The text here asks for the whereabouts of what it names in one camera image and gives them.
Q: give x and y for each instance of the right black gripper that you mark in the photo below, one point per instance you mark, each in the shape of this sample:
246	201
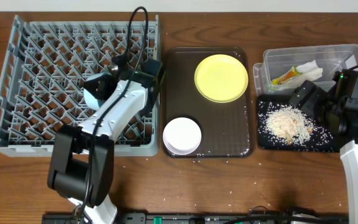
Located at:
317	94

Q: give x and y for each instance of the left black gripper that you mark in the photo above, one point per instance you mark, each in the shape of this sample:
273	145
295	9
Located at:
97	88

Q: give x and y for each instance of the white paper napkin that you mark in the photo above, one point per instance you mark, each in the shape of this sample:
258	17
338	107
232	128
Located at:
309	71

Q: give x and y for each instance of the rice and nut shells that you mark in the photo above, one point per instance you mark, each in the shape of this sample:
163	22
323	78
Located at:
287	126

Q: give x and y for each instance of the green orange snack wrapper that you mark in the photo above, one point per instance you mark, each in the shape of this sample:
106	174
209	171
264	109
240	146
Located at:
291	74

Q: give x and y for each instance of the light blue bowl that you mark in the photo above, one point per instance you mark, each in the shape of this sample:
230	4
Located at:
92	102

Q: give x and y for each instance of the white pink bowl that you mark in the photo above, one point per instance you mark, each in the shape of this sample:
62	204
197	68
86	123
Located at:
182	136

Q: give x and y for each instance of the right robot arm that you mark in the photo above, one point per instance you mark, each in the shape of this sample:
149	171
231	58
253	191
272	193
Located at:
347	142

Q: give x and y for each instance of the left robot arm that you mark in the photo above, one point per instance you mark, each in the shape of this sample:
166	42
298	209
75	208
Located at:
81	167

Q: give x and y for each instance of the clear plastic waste bin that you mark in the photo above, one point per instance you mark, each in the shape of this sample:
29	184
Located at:
277	62

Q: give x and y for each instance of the grey plastic dishwasher rack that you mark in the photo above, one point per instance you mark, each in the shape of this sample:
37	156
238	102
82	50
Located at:
45	67

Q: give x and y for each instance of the yellow round plate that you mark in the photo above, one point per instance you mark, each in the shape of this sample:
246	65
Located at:
221	78

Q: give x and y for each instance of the black rectangular tray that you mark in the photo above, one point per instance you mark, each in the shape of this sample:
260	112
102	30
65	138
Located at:
266	137

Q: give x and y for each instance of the dark brown serving tray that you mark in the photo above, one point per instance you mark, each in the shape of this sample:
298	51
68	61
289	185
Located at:
227	129

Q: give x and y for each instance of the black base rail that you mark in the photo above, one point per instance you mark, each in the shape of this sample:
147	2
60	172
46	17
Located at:
258	214

